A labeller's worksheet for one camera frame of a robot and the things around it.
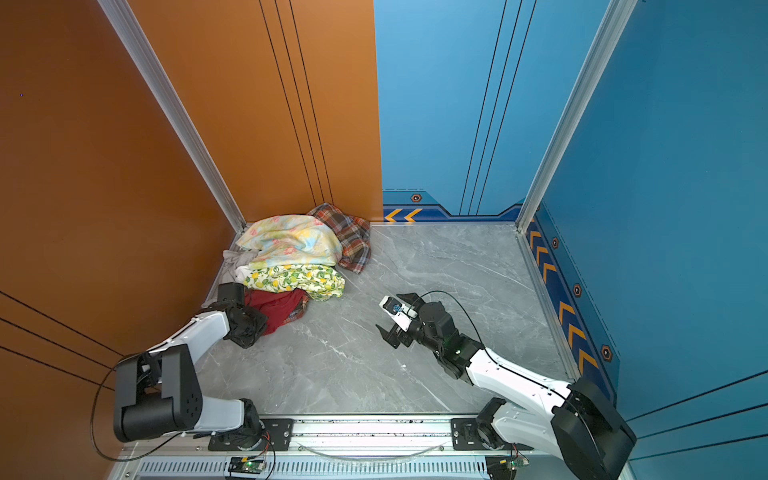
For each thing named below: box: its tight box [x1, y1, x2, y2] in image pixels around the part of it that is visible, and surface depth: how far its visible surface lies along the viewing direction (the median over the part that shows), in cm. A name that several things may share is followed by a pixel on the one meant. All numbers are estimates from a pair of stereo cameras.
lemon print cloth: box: [244, 264, 345, 302], surface depth 96 cm
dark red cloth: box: [244, 288, 310, 335], surface depth 96 cm
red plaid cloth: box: [308, 203, 371, 275], surface depth 110 cm
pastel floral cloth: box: [235, 214, 343, 268], surface depth 104 cm
